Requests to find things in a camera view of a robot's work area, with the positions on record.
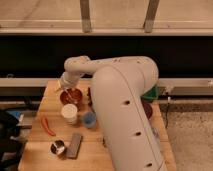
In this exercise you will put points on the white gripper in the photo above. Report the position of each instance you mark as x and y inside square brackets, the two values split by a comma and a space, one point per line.
[68, 81]

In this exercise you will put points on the silver fork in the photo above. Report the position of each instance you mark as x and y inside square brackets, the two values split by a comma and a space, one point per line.
[59, 88]

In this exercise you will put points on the red bowl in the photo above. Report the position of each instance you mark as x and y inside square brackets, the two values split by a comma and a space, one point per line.
[71, 96]

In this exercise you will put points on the white cup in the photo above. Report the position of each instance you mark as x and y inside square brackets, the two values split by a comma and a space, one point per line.
[69, 113]

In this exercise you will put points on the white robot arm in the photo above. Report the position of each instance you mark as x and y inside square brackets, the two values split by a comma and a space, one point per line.
[116, 88]

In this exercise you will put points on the purple bowl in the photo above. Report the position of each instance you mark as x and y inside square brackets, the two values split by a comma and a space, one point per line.
[148, 109]

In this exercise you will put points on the purple grapes bunch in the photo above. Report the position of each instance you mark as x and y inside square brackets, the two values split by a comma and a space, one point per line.
[89, 97]

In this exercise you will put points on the blue cup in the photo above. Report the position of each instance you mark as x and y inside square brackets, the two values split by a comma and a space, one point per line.
[89, 120]

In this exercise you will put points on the red chili pepper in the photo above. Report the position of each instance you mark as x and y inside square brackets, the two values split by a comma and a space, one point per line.
[46, 127]

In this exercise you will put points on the grey sharpening stone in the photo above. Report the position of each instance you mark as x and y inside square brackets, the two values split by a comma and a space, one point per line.
[74, 146]

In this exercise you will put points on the silver metal cup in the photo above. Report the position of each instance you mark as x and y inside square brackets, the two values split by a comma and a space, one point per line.
[57, 147]

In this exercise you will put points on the green bin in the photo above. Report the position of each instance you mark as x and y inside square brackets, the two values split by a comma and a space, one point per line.
[151, 95]

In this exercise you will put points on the blue grey cloth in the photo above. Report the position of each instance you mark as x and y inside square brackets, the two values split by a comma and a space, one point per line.
[156, 134]

